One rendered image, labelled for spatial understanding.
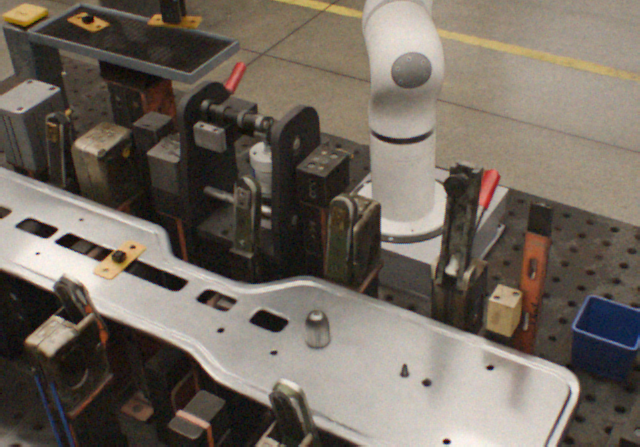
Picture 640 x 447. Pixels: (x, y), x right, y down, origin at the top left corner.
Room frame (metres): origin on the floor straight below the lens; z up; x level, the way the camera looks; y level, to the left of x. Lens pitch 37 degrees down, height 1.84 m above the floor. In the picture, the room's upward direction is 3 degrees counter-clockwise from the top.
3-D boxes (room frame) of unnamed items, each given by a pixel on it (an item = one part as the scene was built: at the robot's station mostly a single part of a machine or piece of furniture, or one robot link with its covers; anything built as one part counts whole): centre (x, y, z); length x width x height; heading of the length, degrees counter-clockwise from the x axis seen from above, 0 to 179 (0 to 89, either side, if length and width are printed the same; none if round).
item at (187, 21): (1.35, 0.23, 1.22); 0.08 x 0.04 x 0.01; 75
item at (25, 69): (1.56, 0.54, 0.92); 0.08 x 0.08 x 0.44; 58
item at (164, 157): (1.19, 0.22, 0.89); 0.13 x 0.11 x 0.38; 148
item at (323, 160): (1.07, 0.00, 0.91); 0.07 x 0.05 x 0.42; 148
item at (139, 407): (1.02, 0.29, 0.84); 0.13 x 0.05 x 0.29; 148
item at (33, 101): (1.33, 0.49, 0.90); 0.13 x 0.10 x 0.41; 148
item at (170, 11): (1.33, 0.23, 1.25); 0.03 x 0.03 x 0.07; 75
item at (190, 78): (1.42, 0.32, 1.16); 0.37 x 0.14 x 0.02; 58
